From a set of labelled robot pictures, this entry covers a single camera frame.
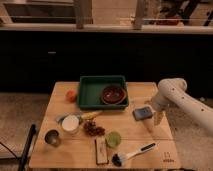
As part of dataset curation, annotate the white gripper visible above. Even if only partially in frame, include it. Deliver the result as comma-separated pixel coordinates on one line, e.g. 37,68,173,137
143,94,166,132

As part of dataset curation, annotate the blue grey sponge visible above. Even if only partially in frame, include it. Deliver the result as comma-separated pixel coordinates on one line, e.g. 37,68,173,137
133,107,153,121

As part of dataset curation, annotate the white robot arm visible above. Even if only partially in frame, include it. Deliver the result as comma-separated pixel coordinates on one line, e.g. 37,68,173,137
147,78,213,136

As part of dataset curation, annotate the white cup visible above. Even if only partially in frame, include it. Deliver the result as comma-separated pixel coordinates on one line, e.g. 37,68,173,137
62,115,79,134

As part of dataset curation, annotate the metal cup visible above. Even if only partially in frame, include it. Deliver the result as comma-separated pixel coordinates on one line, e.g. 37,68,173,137
45,130,61,147

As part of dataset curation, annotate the dark red bowl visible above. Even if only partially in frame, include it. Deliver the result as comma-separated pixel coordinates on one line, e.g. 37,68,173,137
100,85,127,104

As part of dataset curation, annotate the wooden block brush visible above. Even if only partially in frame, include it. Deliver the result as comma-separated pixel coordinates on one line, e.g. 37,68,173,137
95,137,109,165

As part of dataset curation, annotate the yellow banana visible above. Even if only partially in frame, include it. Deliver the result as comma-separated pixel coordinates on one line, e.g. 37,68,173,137
81,110,102,120

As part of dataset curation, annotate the bunch of dark grapes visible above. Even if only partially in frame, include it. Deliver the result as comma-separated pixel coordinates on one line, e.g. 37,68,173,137
83,120,105,136

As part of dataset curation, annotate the green plastic tray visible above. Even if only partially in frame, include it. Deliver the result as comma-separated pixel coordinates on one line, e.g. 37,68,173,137
77,75,129,110

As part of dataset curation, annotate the orange fruit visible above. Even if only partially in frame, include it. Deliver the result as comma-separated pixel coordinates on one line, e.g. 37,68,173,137
66,90,77,103

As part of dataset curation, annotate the wooden folding table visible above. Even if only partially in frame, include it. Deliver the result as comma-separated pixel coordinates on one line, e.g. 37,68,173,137
29,82,181,170

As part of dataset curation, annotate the white handled dish brush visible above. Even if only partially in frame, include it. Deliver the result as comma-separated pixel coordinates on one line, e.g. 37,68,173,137
112,143,156,167

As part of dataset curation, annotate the black chair frame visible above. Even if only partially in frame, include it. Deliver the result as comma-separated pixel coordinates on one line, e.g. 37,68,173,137
0,124,36,171

